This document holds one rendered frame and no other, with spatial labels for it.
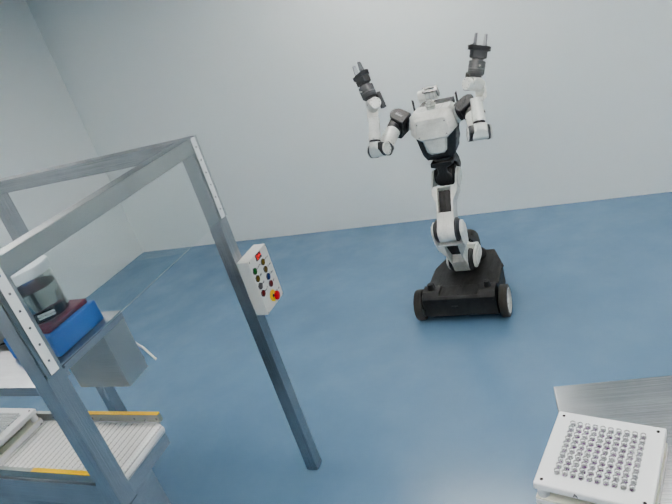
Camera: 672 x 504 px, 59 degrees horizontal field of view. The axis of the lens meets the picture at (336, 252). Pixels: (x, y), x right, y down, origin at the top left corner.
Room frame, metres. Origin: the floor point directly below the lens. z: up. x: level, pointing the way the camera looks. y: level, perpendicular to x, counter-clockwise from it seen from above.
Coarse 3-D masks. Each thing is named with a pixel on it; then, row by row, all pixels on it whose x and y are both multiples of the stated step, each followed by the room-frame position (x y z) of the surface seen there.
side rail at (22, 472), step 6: (0, 468) 1.71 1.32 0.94; (6, 468) 1.70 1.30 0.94; (12, 468) 1.69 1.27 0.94; (18, 468) 1.68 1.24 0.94; (24, 468) 1.67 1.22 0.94; (30, 468) 1.66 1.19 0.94; (0, 474) 1.71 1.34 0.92; (6, 474) 1.70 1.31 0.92; (12, 474) 1.69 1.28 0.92; (18, 474) 1.67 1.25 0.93; (24, 474) 1.66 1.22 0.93; (30, 474) 1.65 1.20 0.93; (36, 474) 1.63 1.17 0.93; (42, 474) 1.62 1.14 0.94; (48, 474) 1.61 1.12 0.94; (54, 474) 1.60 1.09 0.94; (60, 474) 1.58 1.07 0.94; (66, 474) 1.57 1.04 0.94; (66, 480) 1.58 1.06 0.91; (72, 480) 1.57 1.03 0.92; (78, 480) 1.55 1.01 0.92; (84, 480) 1.54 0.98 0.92; (90, 480) 1.53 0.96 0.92
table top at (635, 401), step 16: (592, 384) 1.30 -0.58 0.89; (608, 384) 1.29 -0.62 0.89; (624, 384) 1.27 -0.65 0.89; (640, 384) 1.25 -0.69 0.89; (656, 384) 1.23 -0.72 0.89; (560, 400) 1.28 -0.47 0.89; (576, 400) 1.26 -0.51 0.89; (592, 400) 1.25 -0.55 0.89; (608, 400) 1.23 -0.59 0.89; (624, 400) 1.21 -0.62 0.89; (640, 400) 1.19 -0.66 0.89; (656, 400) 1.18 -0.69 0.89; (592, 416) 1.19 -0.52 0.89; (608, 416) 1.17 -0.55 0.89; (624, 416) 1.16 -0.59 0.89; (640, 416) 1.14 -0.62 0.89; (656, 416) 1.13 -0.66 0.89
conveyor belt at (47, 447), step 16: (48, 432) 1.90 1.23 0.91; (112, 432) 1.77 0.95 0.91; (128, 432) 1.74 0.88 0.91; (144, 432) 1.71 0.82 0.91; (160, 432) 1.71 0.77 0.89; (32, 448) 1.83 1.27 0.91; (48, 448) 1.80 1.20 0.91; (64, 448) 1.77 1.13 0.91; (112, 448) 1.68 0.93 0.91; (128, 448) 1.65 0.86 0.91; (144, 448) 1.64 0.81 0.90; (0, 464) 1.79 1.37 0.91; (16, 464) 1.76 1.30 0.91; (32, 464) 1.73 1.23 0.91; (48, 464) 1.70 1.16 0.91; (64, 464) 1.67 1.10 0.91; (80, 464) 1.65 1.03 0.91; (128, 464) 1.57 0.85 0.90; (128, 480) 1.54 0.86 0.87
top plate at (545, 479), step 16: (560, 416) 1.15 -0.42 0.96; (576, 416) 1.14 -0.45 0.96; (560, 432) 1.10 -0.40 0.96; (640, 432) 1.03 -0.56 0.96; (656, 432) 1.01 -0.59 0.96; (560, 448) 1.05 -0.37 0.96; (576, 448) 1.04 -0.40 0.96; (592, 448) 1.03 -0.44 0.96; (656, 448) 0.97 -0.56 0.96; (544, 464) 1.02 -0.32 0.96; (624, 464) 0.96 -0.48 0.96; (656, 464) 0.93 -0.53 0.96; (544, 480) 0.98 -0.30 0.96; (560, 480) 0.97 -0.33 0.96; (576, 480) 0.96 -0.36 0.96; (592, 480) 0.94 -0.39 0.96; (640, 480) 0.91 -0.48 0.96; (656, 480) 0.89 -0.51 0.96; (592, 496) 0.90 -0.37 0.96; (608, 496) 0.89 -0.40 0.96; (624, 496) 0.88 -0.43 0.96; (640, 496) 0.87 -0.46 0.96
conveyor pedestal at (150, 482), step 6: (150, 474) 1.75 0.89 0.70; (144, 480) 1.72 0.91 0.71; (150, 480) 1.74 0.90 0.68; (156, 480) 1.76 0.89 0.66; (144, 486) 1.71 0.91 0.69; (150, 486) 1.73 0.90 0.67; (156, 486) 1.75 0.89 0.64; (138, 492) 1.68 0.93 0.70; (144, 492) 1.70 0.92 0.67; (150, 492) 1.72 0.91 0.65; (156, 492) 1.74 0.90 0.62; (162, 492) 1.76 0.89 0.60; (0, 498) 1.84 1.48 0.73; (6, 498) 1.82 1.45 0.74; (12, 498) 1.81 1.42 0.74; (144, 498) 1.69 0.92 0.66; (150, 498) 1.71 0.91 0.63; (156, 498) 1.72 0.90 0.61; (162, 498) 1.74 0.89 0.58
